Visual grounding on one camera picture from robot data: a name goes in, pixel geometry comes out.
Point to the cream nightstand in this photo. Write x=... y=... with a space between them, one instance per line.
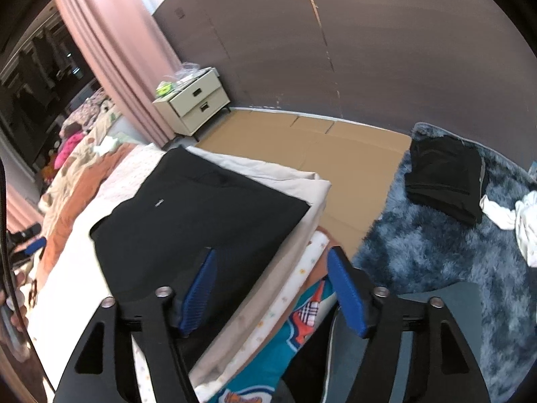
x=197 y=100

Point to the flat cardboard sheet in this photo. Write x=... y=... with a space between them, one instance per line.
x=335 y=168

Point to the clear plastic bag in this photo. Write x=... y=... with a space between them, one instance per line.
x=186 y=73

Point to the folded black garment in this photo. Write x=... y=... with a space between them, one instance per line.
x=444 y=176

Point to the blue shaggy rug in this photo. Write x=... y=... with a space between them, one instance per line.
x=419 y=243

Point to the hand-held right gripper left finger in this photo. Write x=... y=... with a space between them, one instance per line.
x=197 y=298

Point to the green small item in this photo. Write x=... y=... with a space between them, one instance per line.
x=163 y=89

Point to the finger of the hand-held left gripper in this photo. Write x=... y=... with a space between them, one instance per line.
x=37 y=245

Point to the hanging dark clothes group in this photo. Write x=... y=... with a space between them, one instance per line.
x=54 y=63

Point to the pile of floral clothes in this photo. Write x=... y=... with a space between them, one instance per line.
x=90 y=107

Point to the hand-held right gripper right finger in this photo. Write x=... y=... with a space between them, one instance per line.
x=346 y=294

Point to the pink plush toy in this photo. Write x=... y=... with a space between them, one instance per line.
x=69 y=147

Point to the bed with dotted sheet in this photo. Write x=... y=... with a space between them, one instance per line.
x=75 y=235

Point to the black button jacket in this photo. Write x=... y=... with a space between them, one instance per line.
x=201 y=201

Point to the cream printed quilt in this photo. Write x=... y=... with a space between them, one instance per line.
x=79 y=163

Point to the rust orange blanket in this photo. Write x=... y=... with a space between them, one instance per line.
x=84 y=189

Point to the folded beige blanket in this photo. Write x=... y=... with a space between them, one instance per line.
x=272 y=256

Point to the white crumpled cloth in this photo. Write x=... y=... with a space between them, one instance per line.
x=524 y=226

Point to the small white cloth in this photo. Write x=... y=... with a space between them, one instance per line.
x=107 y=146

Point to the person's left hand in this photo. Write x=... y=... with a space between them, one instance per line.
x=21 y=302

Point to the pink curtain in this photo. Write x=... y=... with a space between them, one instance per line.
x=117 y=46
x=21 y=212

